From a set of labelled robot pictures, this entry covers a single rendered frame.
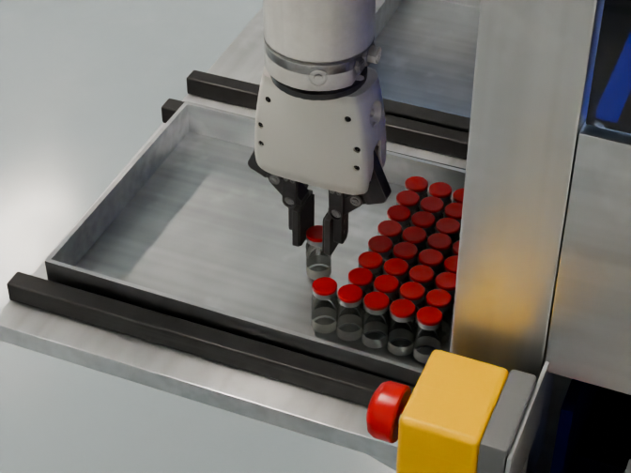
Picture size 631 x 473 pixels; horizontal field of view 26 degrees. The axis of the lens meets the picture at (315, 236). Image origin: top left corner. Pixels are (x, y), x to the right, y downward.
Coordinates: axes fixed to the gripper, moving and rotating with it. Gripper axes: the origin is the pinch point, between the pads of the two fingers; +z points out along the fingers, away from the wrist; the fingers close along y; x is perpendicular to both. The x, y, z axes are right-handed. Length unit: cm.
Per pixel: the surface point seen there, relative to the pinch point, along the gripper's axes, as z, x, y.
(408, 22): 5.8, -42.5, 7.3
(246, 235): 5.8, -2.3, 8.0
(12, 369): 94, -49, 77
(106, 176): 94, -102, 90
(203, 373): 6.0, 14.5, 3.8
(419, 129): 4.0, -21.5, -1.5
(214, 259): 5.8, 1.9, 9.1
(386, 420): -6.5, 24.4, -15.3
